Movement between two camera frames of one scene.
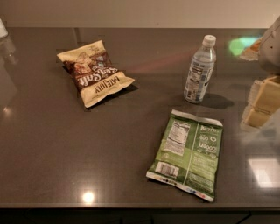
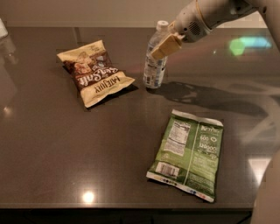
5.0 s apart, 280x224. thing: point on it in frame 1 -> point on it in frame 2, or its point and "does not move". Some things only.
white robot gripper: [270, 48] -> [189, 21]
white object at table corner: [3, 31] does not move
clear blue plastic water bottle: [201, 71] -> [154, 68]
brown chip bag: [93, 73] does not move
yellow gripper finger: [256, 117] -> [171, 28]
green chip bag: [189, 154] does not move
